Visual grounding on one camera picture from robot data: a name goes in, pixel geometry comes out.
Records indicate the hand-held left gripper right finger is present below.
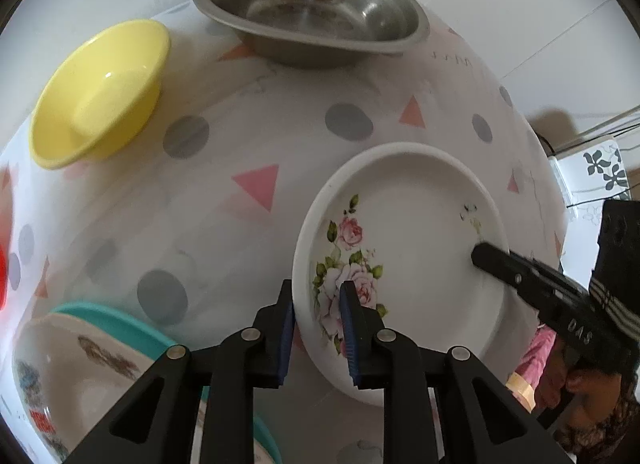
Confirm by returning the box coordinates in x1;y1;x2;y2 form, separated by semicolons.
339;280;576;464

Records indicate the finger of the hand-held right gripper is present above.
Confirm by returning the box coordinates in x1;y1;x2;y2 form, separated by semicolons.
471;242;540;296

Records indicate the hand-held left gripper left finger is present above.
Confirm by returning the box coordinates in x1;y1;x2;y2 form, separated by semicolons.
62;279;296;464

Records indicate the white floral bowl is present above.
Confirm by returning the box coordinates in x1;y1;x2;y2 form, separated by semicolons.
291;142;521;407

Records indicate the person's right forearm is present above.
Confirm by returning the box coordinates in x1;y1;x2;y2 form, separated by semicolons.
552;384;640;464

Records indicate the person's right hand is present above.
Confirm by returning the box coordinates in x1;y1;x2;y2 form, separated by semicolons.
566;360;622;408

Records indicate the pink striped cloth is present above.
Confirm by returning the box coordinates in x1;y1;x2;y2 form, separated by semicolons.
505;326;558;412

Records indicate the black white-striped clothing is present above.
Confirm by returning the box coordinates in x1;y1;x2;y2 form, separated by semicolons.
589;198;640;345

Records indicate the white floral box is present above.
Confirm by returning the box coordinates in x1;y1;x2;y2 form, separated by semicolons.
547;140;632;208

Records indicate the teal plate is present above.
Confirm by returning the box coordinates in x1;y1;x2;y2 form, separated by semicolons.
50;300;281;464

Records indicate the white printed bowl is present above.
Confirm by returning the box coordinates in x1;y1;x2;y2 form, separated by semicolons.
11;314;211;464

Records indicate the patterned white tablecloth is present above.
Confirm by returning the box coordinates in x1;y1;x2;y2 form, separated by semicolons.
0;0;571;464

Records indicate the red plastic bowl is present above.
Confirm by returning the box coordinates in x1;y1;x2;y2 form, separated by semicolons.
0;239;11;311

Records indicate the yellow plastic bowl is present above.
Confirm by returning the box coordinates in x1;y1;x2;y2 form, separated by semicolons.
28;19;171;170

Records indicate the grey cable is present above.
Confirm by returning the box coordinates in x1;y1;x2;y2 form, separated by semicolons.
552;105;640;154

